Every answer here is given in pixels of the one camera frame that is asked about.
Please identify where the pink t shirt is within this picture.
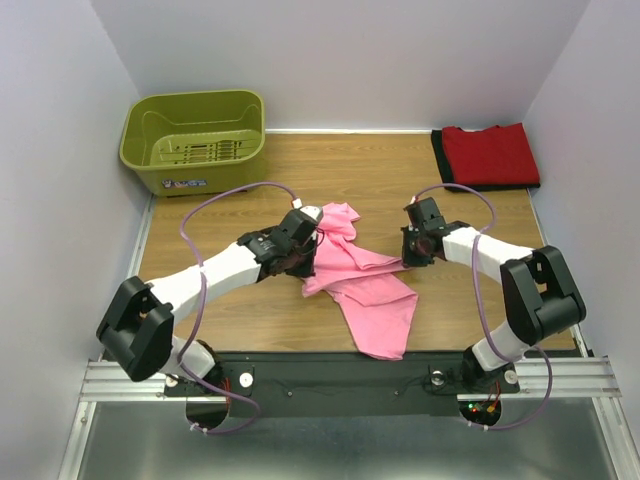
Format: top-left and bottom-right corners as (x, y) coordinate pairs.
(302, 203), (419, 361)

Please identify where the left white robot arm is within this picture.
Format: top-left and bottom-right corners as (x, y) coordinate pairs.
(96, 206), (323, 392)

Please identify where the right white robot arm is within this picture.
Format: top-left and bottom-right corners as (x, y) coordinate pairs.
(401, 197), (586, 387)

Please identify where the folded black t shirt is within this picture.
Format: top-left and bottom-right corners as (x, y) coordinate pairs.
(430, 128), (542, 194)

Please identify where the folded red t shirt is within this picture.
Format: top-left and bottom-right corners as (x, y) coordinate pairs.
(440, 123), (541, 186)

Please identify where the green plastic basket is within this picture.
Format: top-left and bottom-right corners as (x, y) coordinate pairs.
(119, 89), (267, 197)

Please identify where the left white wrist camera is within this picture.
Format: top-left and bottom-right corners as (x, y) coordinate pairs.
(291, 198), (324, 225)

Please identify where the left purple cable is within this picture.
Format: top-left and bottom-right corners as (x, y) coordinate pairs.
(170, 181), (306, 436)

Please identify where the purple cable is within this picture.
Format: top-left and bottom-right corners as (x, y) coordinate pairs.
(408, 182), (554, 433)
(170, 181), (306, 436)

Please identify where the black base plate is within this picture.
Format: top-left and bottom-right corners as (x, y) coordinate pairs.
(156, 352), (519, 426)

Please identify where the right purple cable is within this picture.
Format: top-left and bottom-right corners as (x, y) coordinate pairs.
(408, 182), (554, 433)

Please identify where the aluminium frame rail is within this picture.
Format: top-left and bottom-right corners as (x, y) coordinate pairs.
(55, 194), (626, 480)

